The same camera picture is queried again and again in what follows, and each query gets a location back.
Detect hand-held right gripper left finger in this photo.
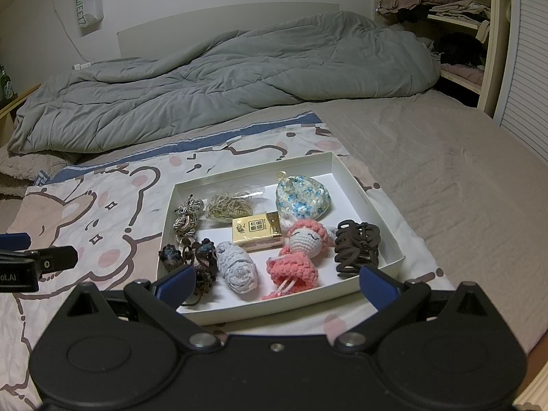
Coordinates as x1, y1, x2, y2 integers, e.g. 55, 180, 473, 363
60, 264, 222, 354

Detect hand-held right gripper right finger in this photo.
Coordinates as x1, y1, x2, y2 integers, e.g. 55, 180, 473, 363
334, 264, 494, 352

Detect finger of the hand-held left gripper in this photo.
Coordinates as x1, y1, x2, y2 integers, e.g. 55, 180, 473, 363
0, 232, 32, 251
0, 246, 79, 273

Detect dark crochet flower keychain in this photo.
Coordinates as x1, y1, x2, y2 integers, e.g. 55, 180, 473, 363
158, 240, 220, 309

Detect brown hair claw clip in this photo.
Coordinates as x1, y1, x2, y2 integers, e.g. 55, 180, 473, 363
334, 219, 381, 280

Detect light blue crochet piece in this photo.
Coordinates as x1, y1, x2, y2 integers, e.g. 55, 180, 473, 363
215, 240, 260, 295

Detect white cardboard box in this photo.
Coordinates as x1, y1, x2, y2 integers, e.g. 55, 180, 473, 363
156, 151, 407, 326

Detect zebra striped knotted cord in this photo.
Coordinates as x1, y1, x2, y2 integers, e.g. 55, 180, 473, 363
172, 197, 205, 239

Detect pink crochet doll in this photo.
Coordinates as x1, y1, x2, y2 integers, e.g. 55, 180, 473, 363
262, 218, 339, 300

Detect clear bag of rubber bands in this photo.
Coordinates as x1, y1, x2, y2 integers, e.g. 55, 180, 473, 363
203, 184, 266, 226

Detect small cream yellow box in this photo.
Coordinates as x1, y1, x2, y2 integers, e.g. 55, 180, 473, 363
231, 212, 284, 252

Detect floral fabric pouch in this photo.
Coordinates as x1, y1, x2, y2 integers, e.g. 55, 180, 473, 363
274, 171, 331, 227

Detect bear printed blanket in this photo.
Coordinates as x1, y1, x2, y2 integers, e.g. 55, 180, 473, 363
0, 111, 457, 411

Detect beige fluffy pillow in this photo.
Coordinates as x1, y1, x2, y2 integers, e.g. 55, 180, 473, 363
0, 143, 80, 198

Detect wooden bedside shelf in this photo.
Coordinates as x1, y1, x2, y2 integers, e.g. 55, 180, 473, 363
0, 83, 42, 146

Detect cartoon bear blanket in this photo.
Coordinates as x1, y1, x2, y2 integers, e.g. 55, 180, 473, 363
0, 90, 548, 411

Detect green glass bottle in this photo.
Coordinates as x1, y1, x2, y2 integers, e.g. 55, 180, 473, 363
0, 64, 16, 102

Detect grey duvet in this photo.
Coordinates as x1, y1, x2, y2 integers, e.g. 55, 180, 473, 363
8, 11, 441, 155

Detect pink folded clothes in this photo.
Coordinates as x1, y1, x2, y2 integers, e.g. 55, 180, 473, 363
441, 63, 487, 85

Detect dark clothes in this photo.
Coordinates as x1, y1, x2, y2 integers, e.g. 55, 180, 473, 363
432, 32, 489, 67

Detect white louvered door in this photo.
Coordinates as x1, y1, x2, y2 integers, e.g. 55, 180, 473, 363
492, 0, 548, 164

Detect cream wardrobe shelf unit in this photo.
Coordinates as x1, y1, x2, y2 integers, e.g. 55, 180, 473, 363
370, 0, 514, 119

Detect beige folded clothes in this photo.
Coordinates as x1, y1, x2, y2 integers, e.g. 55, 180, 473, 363
428, 0, 493, 25

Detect white cable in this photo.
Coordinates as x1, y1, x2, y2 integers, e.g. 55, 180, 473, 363
40, 0, 93, 69

